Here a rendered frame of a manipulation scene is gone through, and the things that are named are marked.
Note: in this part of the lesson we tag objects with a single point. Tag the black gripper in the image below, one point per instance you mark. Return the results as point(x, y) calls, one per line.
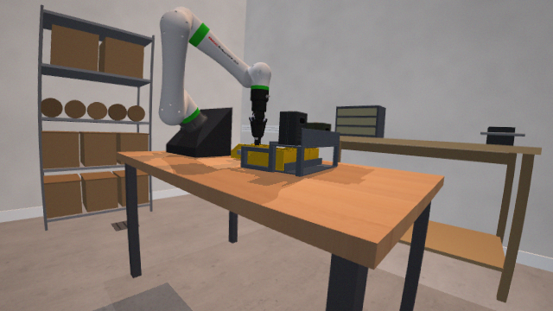
point(258, 122)

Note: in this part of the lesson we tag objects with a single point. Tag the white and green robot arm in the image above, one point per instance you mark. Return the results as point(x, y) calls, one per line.
point(176, 33)

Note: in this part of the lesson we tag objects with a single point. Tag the yellow open-front bin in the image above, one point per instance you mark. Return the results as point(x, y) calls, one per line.
point(282, 156)
point(234, 151)
point(306, 153)
point(313, 153)

